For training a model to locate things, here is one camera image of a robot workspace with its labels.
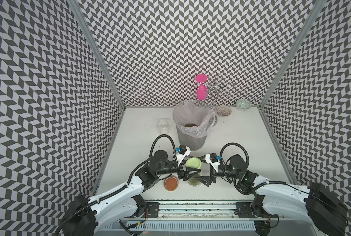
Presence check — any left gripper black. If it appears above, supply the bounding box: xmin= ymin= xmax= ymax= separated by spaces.
xmin=156 ymin=155 xmax=200 ymax=181

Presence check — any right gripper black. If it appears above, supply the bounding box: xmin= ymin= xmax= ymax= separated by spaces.
xmin=193 ymin=154 xmax=240 ymax=187

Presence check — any glass jar with beans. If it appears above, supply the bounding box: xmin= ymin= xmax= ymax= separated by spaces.
xmin=187 ymin=173 xmax=201 ymax=187

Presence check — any brown jar lid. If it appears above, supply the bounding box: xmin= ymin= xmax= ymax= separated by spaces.
xmin=164 ymin=175 xmax=178 ymax=191

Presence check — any grey mesh trash bin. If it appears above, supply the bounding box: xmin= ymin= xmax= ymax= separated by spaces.
xmin=173 ymin=100 xmax=216 ymax=150

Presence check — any glass jar of mung beans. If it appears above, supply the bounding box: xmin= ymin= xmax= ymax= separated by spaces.
xmin=156 ymin=119 xmax=169 ymax=134

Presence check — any green jar lid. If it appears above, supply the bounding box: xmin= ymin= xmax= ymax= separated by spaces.
xmin=185 ymin=157 xmax=202 ymax=170

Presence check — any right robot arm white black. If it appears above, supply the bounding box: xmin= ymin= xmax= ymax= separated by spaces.
xmin=197 ymin=153 xmax=348 ymax=236

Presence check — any clear plastic bin liner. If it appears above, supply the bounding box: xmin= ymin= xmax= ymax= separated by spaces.
xmin=173 ymin=100 xmax=216 ymax=138

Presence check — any small brown glass bowl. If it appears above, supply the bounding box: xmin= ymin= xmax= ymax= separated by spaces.
xmin=216 ymin=105 xmax=232 ymax=117

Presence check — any pink plastic wine glass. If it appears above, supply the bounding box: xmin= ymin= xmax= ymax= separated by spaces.
xmin=195 ymin=74 xmax=208 ymax=101

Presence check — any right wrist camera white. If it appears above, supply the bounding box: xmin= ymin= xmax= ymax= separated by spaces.
xmin=205 ymin=153 xmax=221 ymax=172

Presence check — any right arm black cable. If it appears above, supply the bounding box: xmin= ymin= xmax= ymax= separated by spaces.
xmin=219 ymin=142 xmax=309 ymax=196

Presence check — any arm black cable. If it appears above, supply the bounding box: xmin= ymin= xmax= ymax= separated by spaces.
xmin=54 ymin=134 xmax=176 ymax=236
xmin=219 ymin=142 xmax=309 ymax=196

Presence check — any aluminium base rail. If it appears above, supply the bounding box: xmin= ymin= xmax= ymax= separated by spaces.
xmin=92 ymin=200 xmax=324 ymax=236

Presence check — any silver wire glass rack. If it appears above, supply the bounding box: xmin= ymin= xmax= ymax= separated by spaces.
xmin=195 ymin=74 xmax=233 ymax=111

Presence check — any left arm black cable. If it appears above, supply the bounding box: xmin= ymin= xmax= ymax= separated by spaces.
xmin=54 ymin=134 xmax=176 ymax=236

